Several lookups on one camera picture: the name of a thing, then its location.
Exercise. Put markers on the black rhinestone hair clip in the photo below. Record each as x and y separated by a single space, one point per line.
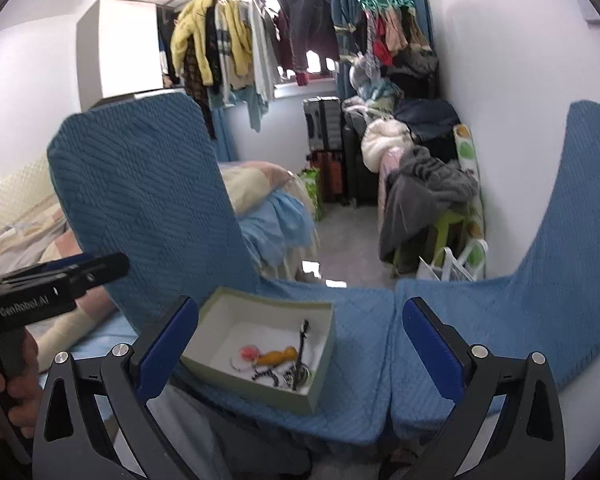
304 330

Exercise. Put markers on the green jewelry box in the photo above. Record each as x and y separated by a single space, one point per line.
230 320

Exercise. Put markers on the yellow hanging jacket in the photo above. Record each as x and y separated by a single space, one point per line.
191 23

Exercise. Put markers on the light blue blanket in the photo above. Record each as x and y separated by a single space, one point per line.
281 222

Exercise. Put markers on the person's left hand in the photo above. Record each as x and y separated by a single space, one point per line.
25 390

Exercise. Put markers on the black suitcase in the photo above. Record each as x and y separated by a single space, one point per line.
361 184

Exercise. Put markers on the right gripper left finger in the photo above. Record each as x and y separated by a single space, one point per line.
71 441

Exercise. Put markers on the pink flower hair clip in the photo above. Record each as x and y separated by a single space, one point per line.
249 353

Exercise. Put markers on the white cabinet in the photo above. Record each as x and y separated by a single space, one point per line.
117 51

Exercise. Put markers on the orange gourd pendant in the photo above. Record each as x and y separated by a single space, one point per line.
276 358

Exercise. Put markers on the grey fleece blanket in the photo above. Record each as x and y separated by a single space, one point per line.
419 191

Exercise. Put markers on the dark hanging sweater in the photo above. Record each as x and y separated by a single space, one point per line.
310 28

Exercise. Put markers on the beige bed quilt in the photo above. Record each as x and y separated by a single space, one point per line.
250 183

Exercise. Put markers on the green plastic stool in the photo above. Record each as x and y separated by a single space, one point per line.
449 230

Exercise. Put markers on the green shopping bag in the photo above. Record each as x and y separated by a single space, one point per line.
312 180

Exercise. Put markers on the red suitcase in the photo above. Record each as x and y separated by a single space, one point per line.
328 164

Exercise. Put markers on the cream fluffy blanket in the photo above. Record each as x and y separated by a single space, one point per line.
380 136

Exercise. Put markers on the white tote bag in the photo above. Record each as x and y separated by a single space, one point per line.
468 266

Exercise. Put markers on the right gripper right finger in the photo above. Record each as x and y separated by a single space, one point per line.
528 440

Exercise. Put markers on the blue quilted sofa cover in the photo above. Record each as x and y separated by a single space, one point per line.
141 178

